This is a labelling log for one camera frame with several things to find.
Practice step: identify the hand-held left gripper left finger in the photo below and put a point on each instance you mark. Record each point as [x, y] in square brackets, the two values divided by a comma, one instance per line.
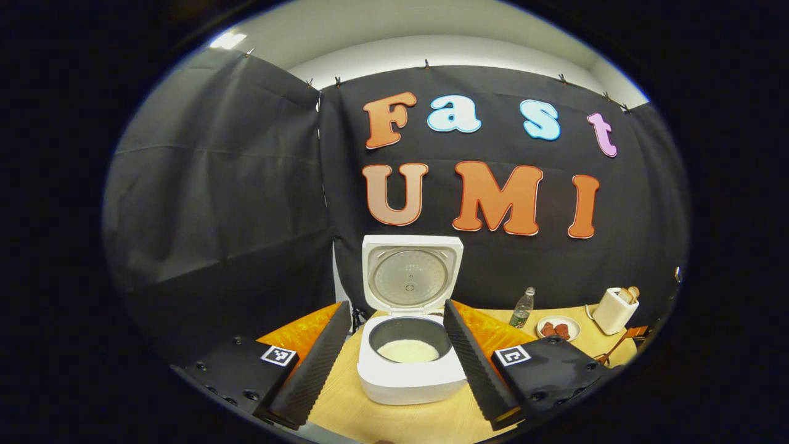
[314, 370]

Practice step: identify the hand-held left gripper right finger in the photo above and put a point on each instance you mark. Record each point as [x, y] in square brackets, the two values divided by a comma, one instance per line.
[474, 370]

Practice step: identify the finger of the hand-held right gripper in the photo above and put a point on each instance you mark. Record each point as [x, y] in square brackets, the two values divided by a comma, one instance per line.
[638, 332]

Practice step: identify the brown wooden spoon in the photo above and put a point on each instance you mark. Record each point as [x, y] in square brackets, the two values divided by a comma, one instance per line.
[613, 350]

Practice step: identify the white rice cooker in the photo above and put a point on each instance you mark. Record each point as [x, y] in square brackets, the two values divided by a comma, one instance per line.
[410, 385]

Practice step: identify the white rice heap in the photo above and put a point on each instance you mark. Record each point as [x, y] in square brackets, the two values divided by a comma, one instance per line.
[407, 350]

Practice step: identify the white toaster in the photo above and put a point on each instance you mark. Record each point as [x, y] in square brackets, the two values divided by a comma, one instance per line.
[611, 314]

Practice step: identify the toast bread slice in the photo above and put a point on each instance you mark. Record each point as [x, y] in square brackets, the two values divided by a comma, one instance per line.
[624, 295]
[633, 292]

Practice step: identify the red meat piece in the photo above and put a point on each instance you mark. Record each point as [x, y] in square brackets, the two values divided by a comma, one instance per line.
[547, 328]
[562, 331]

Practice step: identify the clear plastic water bottle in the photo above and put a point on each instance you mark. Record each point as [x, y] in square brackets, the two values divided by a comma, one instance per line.
[523, 308]

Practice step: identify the white round plate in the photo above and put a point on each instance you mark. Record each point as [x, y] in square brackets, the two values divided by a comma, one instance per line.
[558, 338]

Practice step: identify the black backdrop cloth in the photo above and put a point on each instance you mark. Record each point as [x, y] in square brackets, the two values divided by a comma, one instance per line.
[216, 185]

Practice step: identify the row of small cloth clips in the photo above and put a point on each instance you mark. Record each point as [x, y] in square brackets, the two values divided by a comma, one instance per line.
[425, 63]

